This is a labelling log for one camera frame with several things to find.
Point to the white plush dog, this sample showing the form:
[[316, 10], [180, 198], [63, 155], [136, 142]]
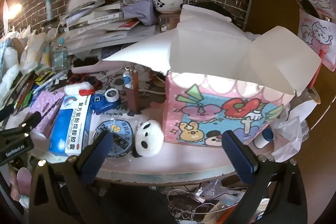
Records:
[[9, 69]]

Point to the pink cartoon storage box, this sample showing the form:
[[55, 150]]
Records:
[[218, 113]]

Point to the pink hairbrush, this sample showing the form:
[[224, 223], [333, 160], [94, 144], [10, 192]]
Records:
[[105, 66]]

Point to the white bottle with blue cap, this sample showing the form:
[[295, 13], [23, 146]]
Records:
[[262, 138]]

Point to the blue contact lens case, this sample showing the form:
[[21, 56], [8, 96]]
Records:
[[105, 103]]

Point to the panda print bowl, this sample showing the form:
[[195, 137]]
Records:
[[170, 3]]

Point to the purple cloth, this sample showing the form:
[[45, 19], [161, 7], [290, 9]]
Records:
[[141, 11]]

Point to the panda plush toy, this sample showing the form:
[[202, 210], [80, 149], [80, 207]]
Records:
[[149, 137]]

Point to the pile of paper bags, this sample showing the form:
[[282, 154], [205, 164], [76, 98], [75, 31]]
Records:
[[34, 53]]

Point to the clear plastic bag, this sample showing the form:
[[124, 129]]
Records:
[[288, 134]]

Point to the brown box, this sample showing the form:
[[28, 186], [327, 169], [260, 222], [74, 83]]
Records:
[[170, 20]]

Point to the lit lamp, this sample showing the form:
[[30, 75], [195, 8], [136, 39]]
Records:
[[14, 7]]

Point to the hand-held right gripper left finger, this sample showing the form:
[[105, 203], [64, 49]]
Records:
[[97, 155]]

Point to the white pen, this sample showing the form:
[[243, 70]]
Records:
[[50, 82]]

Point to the black comb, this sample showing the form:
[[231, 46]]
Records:
[[307, 5]]

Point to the pink cartoon wall organiser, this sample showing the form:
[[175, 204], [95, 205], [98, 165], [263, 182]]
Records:
[[317, 32]]

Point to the pink slipper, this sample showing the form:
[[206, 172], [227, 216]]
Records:
[[21, 182]]

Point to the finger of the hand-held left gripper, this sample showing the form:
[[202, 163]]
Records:
[[5, 112], [30, 120]]

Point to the round blue smiley tin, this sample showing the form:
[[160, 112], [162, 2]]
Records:
[[120, 129]]

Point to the clear plastic water bottle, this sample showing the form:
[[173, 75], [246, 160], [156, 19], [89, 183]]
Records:
[[59, 56]]

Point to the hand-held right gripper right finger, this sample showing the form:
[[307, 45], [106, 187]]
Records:
[[236, 158]]

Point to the red white plush item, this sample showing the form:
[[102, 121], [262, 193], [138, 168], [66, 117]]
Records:
[[78, 78]]

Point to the white and red plush ornament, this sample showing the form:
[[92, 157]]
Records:
[[76, 88]]

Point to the purple tissue pack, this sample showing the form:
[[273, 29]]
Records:
[[44, 111]]

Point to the stack of books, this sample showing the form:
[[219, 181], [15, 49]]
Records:
[[99, 27]]

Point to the blue and white medicine box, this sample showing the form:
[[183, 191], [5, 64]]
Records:
[[71, 127]]

